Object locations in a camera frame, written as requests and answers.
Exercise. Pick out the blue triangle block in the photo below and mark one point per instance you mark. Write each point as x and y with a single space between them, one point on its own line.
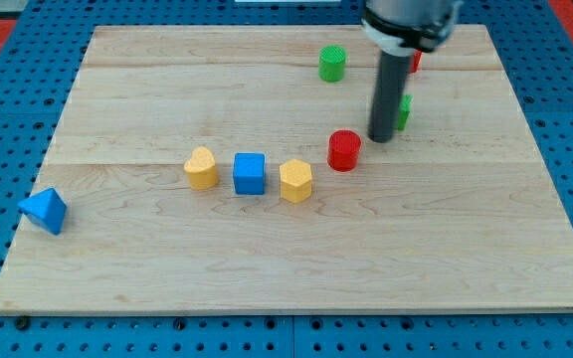
46 210

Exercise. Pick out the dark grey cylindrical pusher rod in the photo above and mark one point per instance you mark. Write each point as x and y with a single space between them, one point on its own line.
392 73

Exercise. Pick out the red cylinder block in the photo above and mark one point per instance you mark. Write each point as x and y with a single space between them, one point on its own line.
343 150

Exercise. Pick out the yellow hexagon block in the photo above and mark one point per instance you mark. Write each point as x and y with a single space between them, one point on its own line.
296 181

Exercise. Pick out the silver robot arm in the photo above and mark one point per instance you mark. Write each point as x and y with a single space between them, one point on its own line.
400 28

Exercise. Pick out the red block behind arm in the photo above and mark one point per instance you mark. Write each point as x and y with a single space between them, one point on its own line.
416 59

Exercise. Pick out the wooden board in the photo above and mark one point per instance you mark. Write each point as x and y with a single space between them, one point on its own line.
456 215

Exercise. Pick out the green cylinder block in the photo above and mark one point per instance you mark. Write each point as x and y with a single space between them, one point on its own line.
331 63

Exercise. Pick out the blue cube block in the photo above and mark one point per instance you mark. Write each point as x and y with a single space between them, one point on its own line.
249 173

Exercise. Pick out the yellow heart block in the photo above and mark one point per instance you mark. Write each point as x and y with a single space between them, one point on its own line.
201 169

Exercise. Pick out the green star block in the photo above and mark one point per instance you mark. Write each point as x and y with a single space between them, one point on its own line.
404 111

